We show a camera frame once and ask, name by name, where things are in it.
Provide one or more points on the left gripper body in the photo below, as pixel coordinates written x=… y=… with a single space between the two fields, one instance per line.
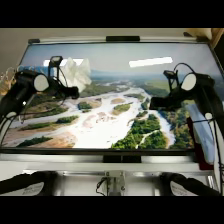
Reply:
x=65 y=91

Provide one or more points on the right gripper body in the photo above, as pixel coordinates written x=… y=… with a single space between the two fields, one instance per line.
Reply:
x=164 y=102

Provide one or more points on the white shirt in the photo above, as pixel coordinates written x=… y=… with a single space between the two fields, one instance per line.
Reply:
x=77 y=74

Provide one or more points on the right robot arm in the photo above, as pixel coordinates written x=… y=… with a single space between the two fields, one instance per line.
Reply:
x=204 y=93

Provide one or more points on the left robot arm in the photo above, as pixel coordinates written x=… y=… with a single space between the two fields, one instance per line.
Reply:
x=20 y=91

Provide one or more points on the pale blue garment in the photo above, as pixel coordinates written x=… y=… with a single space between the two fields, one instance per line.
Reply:
x=204 y=133

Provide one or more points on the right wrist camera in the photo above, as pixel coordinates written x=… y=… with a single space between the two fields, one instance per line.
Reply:
x=170 y=76

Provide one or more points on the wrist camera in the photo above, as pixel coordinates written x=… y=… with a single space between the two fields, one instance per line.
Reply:
x=55 y=61
x=170 y=76

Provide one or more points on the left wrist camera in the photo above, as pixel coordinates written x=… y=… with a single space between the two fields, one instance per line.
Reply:
x=55 y=61

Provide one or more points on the silver frame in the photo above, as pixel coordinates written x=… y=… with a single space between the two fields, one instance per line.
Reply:
x=115 y=182

